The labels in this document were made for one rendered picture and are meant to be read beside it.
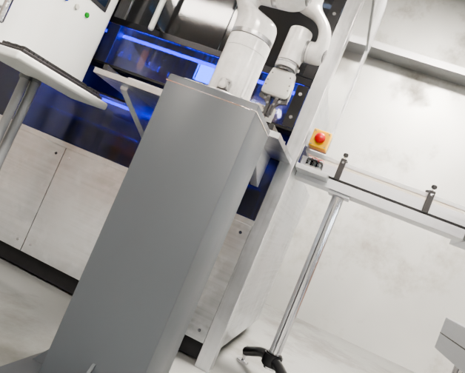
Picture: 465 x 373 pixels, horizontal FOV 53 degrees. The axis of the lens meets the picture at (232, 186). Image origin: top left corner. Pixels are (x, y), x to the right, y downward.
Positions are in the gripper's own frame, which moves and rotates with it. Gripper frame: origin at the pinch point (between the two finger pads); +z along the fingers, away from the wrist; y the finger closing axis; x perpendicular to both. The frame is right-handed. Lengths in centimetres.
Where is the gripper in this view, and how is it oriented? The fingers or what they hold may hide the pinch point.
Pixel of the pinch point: (268, 110)
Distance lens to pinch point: 167.0
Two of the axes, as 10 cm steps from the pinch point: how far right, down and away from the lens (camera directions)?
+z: -3.9, 9.2, -0.6
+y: -9.0, -3.6, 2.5
